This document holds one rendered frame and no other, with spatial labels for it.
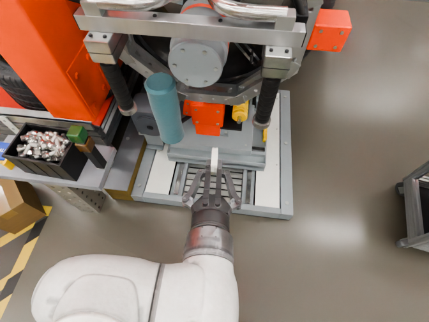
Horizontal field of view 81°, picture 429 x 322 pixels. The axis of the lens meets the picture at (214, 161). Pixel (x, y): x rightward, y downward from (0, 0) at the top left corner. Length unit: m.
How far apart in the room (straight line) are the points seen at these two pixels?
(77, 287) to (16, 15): 0.63
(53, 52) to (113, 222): 0.84
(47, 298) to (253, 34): 0.51
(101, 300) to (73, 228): 1.09
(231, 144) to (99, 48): 0.82
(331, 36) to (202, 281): 0.63
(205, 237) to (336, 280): 0.98
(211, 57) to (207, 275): 0.43
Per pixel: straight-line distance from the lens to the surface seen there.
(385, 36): 2.65
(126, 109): 0.67
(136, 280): 0.40
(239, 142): 1.24
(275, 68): 0.51
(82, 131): 0.83
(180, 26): 0.52
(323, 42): 0.76
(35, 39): 0.84
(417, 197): 1.50
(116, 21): 0.55
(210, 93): 0.88
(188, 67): 0.63
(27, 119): 1.39
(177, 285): 0.40
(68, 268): 0.43
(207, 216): 0.48
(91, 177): 0.98
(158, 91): 0.74
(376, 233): 1.51
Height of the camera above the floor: 1.24
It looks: 60 degrees down
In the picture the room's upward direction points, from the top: straight up
